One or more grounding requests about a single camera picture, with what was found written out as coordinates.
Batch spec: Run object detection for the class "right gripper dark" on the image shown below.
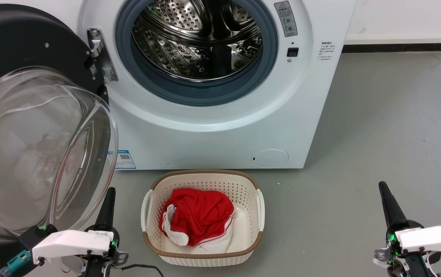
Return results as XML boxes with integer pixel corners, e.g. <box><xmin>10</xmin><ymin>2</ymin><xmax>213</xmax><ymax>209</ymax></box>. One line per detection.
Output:
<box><xmin>373</xmin><ymin>181</ymin><xmax>441</xmax><ymax>277</ymax></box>

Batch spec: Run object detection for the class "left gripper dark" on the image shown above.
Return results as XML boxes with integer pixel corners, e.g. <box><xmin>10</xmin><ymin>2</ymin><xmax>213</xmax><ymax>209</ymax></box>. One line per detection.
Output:
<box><xmin>84</xmin><ymin>187</ymin><xmax>129</xmax><ymax>277</ymax></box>

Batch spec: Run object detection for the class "black round glass washer door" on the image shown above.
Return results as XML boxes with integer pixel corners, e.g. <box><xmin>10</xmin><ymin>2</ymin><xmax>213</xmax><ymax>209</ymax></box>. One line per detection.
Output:
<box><xmin>0</xmin><ymin>4</ymin><xmax>119</xmax><ymax>277</ymax></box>

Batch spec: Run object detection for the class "white front-load washing machine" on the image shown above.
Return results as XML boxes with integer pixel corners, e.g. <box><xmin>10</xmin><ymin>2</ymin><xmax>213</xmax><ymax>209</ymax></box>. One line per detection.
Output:
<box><xmin>63</xmin><ymin>0</ymin><xmax>359</xmax><ymax>170</ymax></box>

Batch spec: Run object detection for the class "grey metal door hinge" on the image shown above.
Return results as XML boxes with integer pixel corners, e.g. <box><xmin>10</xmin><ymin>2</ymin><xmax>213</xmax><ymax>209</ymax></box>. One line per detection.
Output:
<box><xmin>87</xmin><ymin>28</ymin><xmax>119</xmax><ymax>83</ymax></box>

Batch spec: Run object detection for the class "blue energy label sticker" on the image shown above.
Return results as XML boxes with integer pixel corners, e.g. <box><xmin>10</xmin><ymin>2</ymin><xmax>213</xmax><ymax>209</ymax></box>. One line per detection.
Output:
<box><xmin>114</xmin><ymin>150</ymin><xmax>137</xmax><ymax>170</ymax></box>

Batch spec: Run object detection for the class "red garment with white trim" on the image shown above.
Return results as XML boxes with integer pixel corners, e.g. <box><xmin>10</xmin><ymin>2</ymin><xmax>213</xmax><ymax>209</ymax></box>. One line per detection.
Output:
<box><xmin>159</xmin><ymin>188</ymin><xmax>236</xmax><ymax>254</ymax></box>

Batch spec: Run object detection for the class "beige plastic laundry basket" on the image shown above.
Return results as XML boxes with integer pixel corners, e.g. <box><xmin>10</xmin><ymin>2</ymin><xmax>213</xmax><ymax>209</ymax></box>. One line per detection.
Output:
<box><xmin>141</xmin><ymin>169</ymin><xmax>265</xmax><ymax>267</ymax></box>

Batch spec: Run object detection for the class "round white filter cover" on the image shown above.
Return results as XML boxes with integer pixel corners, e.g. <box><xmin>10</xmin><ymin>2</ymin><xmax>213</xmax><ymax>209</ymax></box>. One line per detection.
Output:
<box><xmin>251</xmin><ymin>149</ymin><xmax>290</xmax><ymax>169</ymax></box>

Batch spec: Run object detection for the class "steel perforated washer drum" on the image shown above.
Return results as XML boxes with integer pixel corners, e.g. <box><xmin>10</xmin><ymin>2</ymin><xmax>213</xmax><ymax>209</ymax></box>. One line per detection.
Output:
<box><xmin>132</xmin><ymin>0</ymin><xmax>264</xmax><ymax>82</ymax></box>

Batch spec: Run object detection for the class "grey warning sticker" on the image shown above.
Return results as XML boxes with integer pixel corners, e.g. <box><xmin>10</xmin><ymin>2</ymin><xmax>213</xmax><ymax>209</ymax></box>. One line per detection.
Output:
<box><xmin>274</xmin><ymin>1</ymin><xmax>299</xmax><ymax>38</ymax></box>

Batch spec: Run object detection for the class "teal cable connector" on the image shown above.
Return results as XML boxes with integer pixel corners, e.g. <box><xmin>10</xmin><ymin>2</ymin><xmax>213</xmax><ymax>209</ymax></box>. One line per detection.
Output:
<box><xmin>0</xmin><ymin>250</ymin><xmax>32</xmax><ymax>277</ymax></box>

